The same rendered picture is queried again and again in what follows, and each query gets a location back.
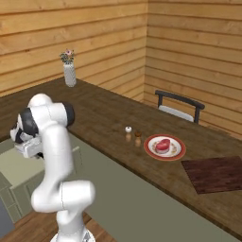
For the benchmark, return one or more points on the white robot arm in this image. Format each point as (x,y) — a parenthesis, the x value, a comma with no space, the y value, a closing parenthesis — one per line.
(54,157)

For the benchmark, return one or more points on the brown-topped pepper shaker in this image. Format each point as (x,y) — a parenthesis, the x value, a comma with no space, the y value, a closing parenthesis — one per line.
(138,138)

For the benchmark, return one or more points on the olive green counter cabinet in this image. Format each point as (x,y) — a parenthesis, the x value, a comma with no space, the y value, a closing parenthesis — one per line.
(138,201)

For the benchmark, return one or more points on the white vase with flowers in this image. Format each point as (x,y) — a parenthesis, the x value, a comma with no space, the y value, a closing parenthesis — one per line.
(69,72)

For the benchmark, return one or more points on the black chair with grey seat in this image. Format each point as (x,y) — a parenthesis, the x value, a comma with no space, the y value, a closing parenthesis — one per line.
(178,108)

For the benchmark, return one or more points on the dark wooden cutting board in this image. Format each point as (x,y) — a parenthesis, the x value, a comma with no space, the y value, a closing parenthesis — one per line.
(214,174)

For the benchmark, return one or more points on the red raw meat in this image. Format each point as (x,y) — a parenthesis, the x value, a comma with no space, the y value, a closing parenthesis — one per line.
(163,146)

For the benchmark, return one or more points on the red-rimmed white plate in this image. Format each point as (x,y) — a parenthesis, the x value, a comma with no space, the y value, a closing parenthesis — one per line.
(164,147)

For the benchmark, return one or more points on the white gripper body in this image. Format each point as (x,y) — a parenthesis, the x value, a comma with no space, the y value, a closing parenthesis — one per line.
(31,147)

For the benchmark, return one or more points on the white-topped salt shaker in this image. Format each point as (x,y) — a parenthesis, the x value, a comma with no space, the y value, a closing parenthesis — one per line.
(128,132)

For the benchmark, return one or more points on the olive green open drawer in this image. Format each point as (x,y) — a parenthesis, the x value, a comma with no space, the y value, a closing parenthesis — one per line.
(22,176)

